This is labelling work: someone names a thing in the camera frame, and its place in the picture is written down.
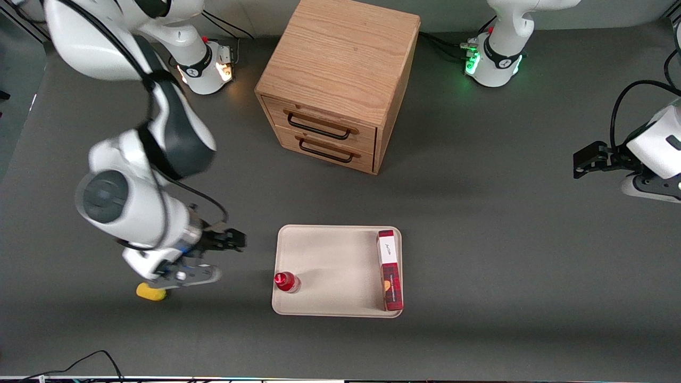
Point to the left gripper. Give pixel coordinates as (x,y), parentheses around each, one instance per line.
(609,157)

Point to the grey aluminium frame rail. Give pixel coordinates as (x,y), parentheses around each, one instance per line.
(671,8)
(24,26)

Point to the red coke bottle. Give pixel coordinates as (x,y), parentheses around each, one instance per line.
(286,282)

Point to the yellow sponge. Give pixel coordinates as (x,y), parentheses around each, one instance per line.
(149,293)

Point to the beige rectangular tray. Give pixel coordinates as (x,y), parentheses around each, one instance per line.
(335,266)

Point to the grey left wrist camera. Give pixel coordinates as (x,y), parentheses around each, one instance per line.
(633,187)

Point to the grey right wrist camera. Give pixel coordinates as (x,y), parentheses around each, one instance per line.
(194,275)

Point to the red tartan cookie box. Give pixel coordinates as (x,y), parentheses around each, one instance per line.
(391,266)

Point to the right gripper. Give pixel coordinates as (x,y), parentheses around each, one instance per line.
(212,239)

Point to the wooden drawer cabinet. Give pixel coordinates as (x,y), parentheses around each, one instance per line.
(340,53)

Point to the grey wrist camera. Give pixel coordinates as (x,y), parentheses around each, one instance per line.
(633,187)
(194,275)

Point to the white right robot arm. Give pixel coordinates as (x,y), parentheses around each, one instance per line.
(133,213)

